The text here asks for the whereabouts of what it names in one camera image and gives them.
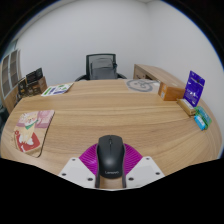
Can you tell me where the orange-brown box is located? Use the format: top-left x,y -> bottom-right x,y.
157,81 -> 186,102

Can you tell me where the black box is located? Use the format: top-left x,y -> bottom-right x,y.
25,67 -> 44,84

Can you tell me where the black leather seat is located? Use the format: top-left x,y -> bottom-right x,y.
0,105 -> 10,125

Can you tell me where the black computer mouse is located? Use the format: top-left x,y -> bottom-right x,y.
95,134 -> 127,179

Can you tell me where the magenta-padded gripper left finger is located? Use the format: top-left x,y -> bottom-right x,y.
57,143 -> 101,189

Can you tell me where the wooden shelf unit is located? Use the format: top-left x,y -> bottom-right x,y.
0,49 -> 23,114

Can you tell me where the cartoon print mouse pad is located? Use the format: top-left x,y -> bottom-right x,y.
13,109 -> 55,158

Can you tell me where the blue small box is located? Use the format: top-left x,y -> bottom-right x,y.
193,114 -> 208,131

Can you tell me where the white printed leaflet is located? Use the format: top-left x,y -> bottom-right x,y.
40,82 -> 74,97

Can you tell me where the green small box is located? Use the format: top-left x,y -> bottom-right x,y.
194,105 -> 213,128

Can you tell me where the purple package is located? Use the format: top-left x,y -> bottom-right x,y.
182,70 -> 206,108

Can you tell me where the grey backpack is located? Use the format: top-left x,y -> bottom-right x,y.
89,58 -> 118,80

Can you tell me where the tan small box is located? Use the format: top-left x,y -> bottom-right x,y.
176,98 -> 198,117

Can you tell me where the large brown cardboard box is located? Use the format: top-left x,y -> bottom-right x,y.
26,76 -> 48,96

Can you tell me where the wooden side desk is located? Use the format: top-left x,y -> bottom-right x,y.
133,63 -> 188,89

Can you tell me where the small brown cardboard box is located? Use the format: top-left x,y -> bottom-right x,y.
17,77 -> 29,99

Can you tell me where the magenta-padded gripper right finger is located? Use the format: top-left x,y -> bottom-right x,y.
121,143 -> 166,189

